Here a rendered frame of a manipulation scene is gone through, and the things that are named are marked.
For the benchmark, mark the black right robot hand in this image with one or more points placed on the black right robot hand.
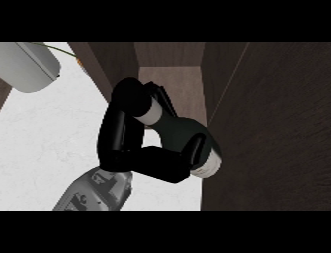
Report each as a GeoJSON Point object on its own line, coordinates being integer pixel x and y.
{"type": "Point", "coordinates": [117, 138]}

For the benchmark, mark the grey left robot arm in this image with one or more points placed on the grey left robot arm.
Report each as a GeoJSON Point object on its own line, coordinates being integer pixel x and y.
{"type": "Point", "coordinates": [19, 66]}

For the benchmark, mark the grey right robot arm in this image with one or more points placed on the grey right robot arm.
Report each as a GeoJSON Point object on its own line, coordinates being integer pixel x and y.
{"type": "Point", "coordinates": [95, 192]}

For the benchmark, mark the brown wooden cabinet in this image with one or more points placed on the brown wooden cabinet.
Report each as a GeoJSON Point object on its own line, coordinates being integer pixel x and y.
{"type": "Point", "coordinates": [172, 79]}

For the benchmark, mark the thin green plant stem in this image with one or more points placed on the thin green plant stem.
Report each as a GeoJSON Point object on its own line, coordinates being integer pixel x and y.
{"type": "Point", "coordinates": [61, 50]}

